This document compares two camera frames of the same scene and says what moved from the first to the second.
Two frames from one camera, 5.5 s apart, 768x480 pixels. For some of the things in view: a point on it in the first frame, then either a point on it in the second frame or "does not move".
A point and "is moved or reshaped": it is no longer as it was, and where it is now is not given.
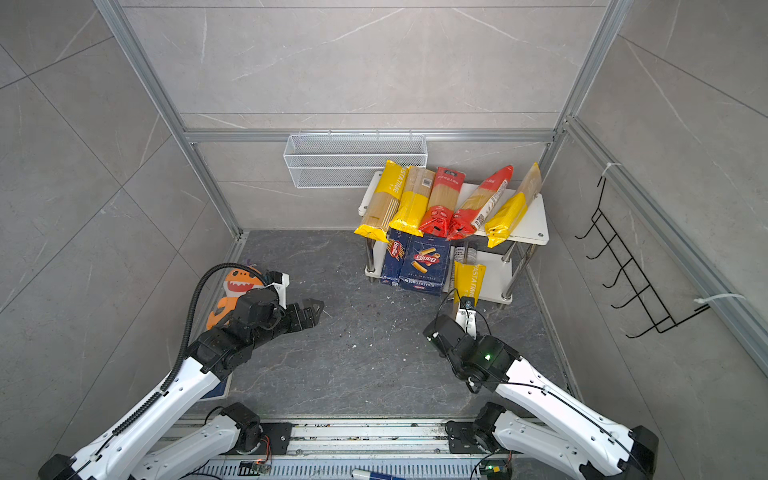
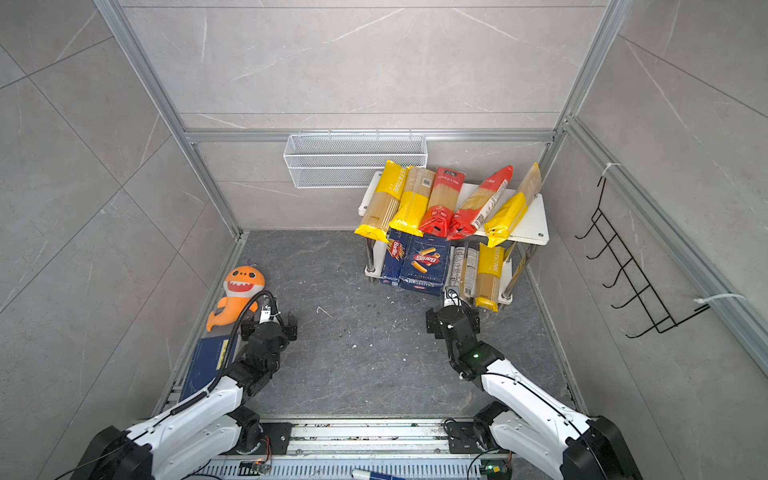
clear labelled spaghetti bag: (459, 254) is moved or reshaped
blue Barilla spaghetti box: (394, 259) does not move
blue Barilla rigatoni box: (425, 263) does not move
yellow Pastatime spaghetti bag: (383, 203) does not move
